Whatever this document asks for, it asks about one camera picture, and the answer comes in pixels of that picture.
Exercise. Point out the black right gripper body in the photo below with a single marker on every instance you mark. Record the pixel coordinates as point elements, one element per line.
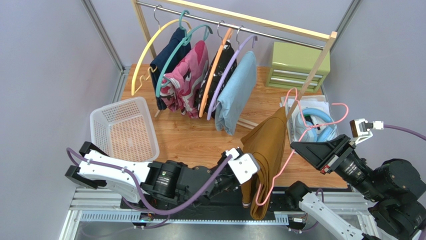
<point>335,156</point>

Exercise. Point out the brown trousers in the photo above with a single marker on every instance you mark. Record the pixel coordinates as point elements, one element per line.
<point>266,142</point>

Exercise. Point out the pink wire hanger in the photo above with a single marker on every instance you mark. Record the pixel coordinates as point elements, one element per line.
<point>308,128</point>

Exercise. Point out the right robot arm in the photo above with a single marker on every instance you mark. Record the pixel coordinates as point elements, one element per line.
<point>394,187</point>

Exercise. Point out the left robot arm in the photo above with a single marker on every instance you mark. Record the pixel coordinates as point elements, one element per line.
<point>164,188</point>

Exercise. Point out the purple hanger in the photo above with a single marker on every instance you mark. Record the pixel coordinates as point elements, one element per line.
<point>213,102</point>

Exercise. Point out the yellow hanger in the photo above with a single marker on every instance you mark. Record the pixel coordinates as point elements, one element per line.
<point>137,80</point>

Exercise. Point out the orange hanger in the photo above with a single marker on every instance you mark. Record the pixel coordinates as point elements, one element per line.
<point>210,75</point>

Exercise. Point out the teal hanger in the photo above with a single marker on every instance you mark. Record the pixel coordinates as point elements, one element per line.
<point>177,48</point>

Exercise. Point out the light blue headphones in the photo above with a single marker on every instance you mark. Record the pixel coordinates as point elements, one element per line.
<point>314,116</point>

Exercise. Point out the light blue garment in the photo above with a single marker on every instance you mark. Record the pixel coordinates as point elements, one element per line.
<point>236,93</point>

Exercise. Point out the pink patterned garment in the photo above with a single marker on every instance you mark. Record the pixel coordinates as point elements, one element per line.
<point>181,93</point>

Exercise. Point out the green drawer box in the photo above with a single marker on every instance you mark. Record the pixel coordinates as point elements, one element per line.
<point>290,65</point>

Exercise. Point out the black patterned garment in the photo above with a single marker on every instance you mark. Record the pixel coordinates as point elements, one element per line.
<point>225,57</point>

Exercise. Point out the white plastic basket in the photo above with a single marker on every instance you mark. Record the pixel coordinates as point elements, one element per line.
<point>124,130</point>

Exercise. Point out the wooden clothes rack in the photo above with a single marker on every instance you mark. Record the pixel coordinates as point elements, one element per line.
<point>328,39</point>

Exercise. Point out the metal rack rod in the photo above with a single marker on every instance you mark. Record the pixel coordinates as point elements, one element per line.
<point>228,25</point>

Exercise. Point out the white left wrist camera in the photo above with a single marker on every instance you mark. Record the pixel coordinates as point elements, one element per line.
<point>243,165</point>

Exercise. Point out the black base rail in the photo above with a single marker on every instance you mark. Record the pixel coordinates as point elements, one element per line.
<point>227,206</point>

